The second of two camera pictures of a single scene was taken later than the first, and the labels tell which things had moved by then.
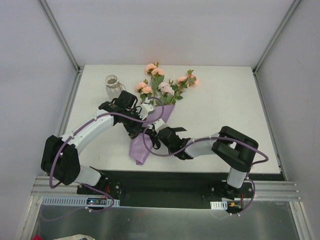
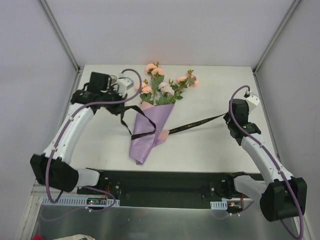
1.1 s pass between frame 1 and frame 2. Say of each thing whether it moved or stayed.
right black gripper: moved
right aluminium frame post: stayed
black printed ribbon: moved
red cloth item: stayed
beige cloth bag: stayed
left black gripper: moved
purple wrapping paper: stayed
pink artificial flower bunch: stayed
